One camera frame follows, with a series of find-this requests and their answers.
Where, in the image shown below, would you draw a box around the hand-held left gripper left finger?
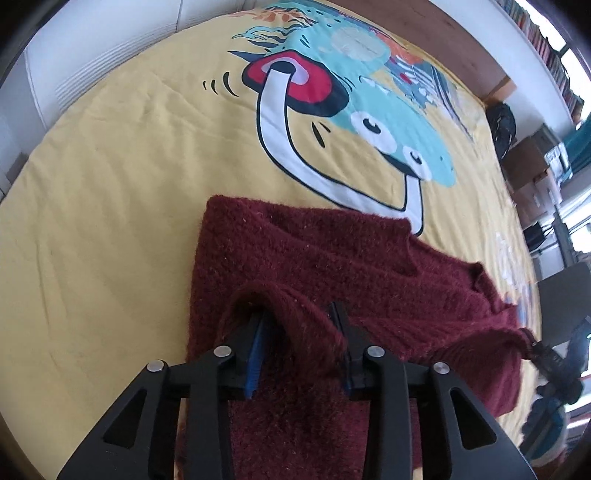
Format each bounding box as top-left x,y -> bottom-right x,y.
56,315 -> 278,480

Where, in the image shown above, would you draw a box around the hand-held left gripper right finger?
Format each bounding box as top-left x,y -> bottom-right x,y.
328,302 -> 539,480

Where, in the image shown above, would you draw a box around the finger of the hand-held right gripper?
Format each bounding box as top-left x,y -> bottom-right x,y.
521,329 -> 555,367

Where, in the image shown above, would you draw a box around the burgundy knitted sweater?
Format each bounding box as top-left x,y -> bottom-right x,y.
175,195 -> 532,480

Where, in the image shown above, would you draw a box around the black binders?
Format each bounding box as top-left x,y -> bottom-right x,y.
524,222 -> 546,254

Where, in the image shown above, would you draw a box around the window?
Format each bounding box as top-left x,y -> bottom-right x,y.
554,185 -> 591,259

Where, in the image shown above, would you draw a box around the cardboard boxes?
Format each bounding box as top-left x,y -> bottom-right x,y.
505,134 -> 564,227

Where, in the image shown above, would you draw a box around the white printer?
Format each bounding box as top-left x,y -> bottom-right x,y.
545,143 -> 573,181

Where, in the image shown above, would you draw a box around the teal curtain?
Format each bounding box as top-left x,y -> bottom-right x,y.
566,129 -> 591,171

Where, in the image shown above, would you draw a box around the black backpack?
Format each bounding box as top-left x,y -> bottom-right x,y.
486,102 -> 517,160

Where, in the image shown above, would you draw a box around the yellow printed bed cover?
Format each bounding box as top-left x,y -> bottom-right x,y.
0,0 -> 543,480

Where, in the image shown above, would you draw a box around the wooden headboard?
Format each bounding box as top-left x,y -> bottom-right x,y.
416,0 -> 517,104

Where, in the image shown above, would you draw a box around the wall shelf of books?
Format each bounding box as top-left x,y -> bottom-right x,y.
496,0 -> 587,123

